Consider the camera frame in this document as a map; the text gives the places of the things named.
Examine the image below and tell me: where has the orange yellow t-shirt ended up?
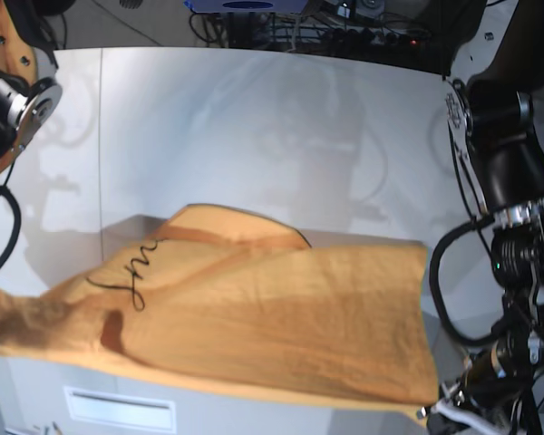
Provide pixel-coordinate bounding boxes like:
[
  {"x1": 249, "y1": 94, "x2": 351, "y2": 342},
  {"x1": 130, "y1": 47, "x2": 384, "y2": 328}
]
[{"x1": 0, "y1": 204, "x2": 438, "y2": 416}]

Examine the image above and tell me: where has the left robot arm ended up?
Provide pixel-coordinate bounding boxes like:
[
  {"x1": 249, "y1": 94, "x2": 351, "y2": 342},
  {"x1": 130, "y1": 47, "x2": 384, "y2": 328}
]
[{"x1": 417, "y1": 1, "x2": 544, "y2": 434}]

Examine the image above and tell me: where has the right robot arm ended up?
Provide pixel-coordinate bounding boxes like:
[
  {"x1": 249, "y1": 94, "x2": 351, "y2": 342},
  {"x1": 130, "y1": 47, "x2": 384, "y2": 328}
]
[{"x1": 0, "y1": 1, "x2": 63, "y2": 269}]

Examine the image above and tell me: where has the black power strip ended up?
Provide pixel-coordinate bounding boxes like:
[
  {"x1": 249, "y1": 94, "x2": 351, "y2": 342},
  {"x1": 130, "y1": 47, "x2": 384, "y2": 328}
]
[{"x1": 327, "y1": 26, "x2": 431, "y2": 48}]

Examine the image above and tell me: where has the white cable tray slot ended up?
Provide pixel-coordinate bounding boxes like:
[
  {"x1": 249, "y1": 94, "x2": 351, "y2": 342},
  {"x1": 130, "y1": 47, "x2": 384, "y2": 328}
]
[{"x1": 63, "y1": 386, "x2": 177, "y2": 434}]

